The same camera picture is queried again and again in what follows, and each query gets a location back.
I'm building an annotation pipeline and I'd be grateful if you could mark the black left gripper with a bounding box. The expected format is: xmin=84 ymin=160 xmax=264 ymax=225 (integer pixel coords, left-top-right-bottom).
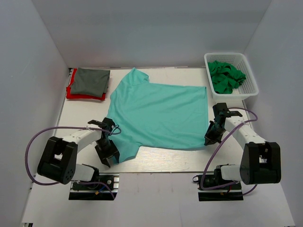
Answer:
xmin=95 ymin=138 xmax=120 ymax=166

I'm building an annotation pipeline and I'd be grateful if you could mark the folded red t shirt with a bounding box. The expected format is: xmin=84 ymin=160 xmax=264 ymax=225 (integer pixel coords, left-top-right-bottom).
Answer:
xmin=66 ymin=68 xmax=106 ymax=101

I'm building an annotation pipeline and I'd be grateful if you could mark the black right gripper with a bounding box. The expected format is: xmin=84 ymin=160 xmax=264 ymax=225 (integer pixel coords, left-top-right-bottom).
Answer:
xmin=205 ymin=120 xmax=227 ymax=146

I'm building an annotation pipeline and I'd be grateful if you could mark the teal t shirt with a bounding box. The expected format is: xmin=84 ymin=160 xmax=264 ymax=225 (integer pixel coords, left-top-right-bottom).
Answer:
xmin=107 ymin=68 xmax=208 ymax=162

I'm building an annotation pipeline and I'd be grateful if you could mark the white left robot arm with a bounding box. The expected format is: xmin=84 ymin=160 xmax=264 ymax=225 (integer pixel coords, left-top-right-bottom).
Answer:
xmin=37 ymin=118 xmax=121 ymax=189

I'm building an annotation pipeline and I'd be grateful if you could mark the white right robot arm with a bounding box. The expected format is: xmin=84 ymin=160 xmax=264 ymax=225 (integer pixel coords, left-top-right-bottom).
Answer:
xmin=200 ymin=103 xmax=281 ymax=190

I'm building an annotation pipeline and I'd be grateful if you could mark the white plastic basket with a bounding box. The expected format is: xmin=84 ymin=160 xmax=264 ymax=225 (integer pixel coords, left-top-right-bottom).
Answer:
xmin=204 ymin=52 xmax=259 ymax=102

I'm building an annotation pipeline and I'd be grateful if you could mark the crumpled green t shirt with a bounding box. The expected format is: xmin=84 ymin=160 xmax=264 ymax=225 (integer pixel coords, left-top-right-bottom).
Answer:
xmin=207 ymin=61 xmax=246 ymax=94

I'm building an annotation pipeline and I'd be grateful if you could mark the folded grey t shirt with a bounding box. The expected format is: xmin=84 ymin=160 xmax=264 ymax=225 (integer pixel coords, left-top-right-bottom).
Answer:
xmin=70 ymin=68 xmax=110 ymax=99

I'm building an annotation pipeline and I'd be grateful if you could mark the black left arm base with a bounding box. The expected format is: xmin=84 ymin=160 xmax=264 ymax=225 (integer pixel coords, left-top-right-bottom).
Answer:
xmin=69 ymin=174 xmax=119 ymax=201

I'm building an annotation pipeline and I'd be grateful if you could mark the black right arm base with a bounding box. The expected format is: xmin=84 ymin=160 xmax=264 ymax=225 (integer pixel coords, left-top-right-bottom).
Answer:
xmin=193 ymin=174 xmax=244 ymax=202

